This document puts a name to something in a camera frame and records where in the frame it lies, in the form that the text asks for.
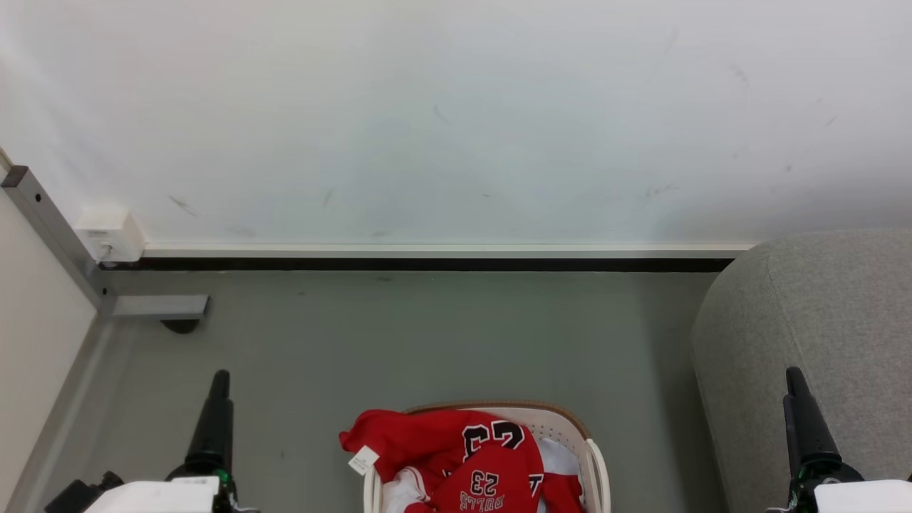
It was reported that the grey fabric sofa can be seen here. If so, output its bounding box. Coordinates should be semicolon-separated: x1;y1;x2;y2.
689;228;912;513

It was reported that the black baseboard strip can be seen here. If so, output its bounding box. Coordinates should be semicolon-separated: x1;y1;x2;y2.
98;257;736;273

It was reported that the grey metal frame foot bar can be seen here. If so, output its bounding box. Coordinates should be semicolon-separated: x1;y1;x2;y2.
110;294;210;320

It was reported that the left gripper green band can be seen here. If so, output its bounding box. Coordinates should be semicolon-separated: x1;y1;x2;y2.
166;370;239;513

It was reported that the white plastic laundry basket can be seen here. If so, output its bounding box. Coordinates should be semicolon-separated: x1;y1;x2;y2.
363;400;612;513

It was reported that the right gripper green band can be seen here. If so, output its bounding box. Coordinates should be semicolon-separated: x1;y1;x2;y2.
783;366;865;513

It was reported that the grey metal partition frame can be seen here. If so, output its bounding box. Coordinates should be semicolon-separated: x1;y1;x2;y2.
1;165;115;513

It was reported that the red basketball jersey number 23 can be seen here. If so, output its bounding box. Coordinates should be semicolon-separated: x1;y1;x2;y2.
339;408;585;513

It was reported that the white garment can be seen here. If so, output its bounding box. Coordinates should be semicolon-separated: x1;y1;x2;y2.
534;436;584;478

